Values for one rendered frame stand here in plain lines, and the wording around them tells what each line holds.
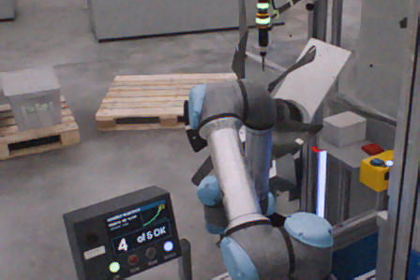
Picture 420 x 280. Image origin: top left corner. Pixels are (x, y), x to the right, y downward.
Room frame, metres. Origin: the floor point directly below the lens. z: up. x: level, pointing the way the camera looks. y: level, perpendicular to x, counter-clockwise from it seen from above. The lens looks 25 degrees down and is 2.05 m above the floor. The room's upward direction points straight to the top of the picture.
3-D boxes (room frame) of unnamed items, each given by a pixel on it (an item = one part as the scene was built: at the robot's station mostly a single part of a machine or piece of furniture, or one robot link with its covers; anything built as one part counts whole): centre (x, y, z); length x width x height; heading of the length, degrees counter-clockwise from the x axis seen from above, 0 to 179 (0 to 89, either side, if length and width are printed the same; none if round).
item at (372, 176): (1.83, -0.41, 1.02); 0.16 x 0.10 x 0.11; 125
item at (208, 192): (1.46, 0.17, 1.17); 0.11 x 0.08 x 0.09; 162
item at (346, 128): (2.44, -0.33, 0.92); 0.17 x 0.16 x 0.11; 125
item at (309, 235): (1.14, -0.08, 1.20); 0.13 x 0.12 x 0.14; 110
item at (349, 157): (2.36, -0.35, 0.85); 0.36 x 0.24 x 0.03; 35
